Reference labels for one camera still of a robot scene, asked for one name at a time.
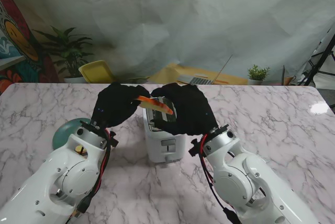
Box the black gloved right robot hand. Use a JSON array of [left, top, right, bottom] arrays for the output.
[[149, 82, 218, 136]]

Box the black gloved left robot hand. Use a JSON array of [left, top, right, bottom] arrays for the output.
[[90, 82, 152, 128]]

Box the yellow toy toast slice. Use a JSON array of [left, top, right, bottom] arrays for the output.
[[132, 95, 174, 115], [74, 144, 90, 154]]

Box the white two-slot toaster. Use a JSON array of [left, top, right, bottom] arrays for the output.
[[142, 97, 187, 164]]

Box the silver open laptop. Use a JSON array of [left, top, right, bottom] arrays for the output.
[[177, 54, 233, 85]]

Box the yellow plastic chair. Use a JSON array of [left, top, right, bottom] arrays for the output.
[[78, 60, 117, 84]]

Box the yellow desk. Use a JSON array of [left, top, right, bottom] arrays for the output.
[[149, 63, 249, 86]]

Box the teal round plate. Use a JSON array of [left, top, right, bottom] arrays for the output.
[[52, 118, 85, 152]]

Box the large green potted plant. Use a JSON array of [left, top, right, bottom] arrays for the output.
[[32, 26, 112, 84]]

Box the small green potted plant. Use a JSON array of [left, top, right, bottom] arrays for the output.
[[247, 64, 271, 86]]

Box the white paper backdrop sheet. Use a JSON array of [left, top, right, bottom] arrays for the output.
[[0, 0, 335, 83]]

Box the colourful mural panel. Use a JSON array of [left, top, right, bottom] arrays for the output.
[[0, 0, 62, 95]]

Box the black tripod stand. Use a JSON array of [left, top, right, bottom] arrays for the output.
[[300, 29, 335, 86]]

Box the red black left arm cable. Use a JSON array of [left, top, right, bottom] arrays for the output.
[[69, 129, 112, 219]]

